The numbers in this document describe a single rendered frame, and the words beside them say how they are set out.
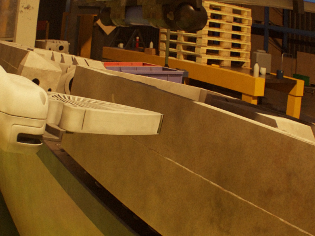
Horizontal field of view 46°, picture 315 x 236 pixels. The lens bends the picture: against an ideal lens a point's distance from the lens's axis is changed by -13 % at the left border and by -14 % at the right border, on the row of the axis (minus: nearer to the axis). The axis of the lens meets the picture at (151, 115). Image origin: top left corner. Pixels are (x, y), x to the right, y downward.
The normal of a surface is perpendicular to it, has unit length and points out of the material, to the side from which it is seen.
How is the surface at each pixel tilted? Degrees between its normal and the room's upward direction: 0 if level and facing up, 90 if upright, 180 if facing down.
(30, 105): 81
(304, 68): 90
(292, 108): 90
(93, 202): 90
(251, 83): 90
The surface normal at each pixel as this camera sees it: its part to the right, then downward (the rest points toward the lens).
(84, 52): 0.49, 0.22
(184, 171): -0.84, -0.12
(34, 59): 0.47, -0.64
